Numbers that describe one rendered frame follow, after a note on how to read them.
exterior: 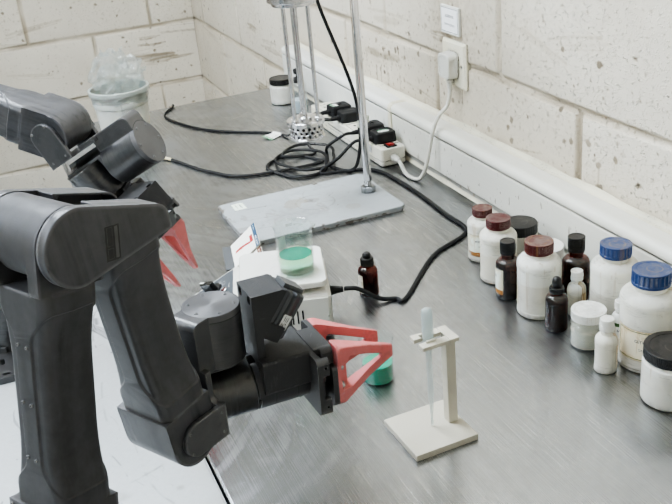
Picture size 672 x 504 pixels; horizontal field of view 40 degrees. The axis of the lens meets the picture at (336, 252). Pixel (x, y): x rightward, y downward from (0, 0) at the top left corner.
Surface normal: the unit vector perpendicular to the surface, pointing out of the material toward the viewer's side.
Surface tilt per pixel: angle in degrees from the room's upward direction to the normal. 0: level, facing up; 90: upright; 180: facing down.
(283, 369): 90
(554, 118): 90
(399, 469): 0
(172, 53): 90
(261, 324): 90
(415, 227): 0
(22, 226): 49
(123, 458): 0
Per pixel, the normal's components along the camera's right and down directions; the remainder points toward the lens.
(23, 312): -0.59, 0.24
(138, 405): -0.57, 0.49
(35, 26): 0.38, 0.36
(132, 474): -0.09, -0.90
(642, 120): -0.92, 0.24
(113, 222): 0.81, 0.18
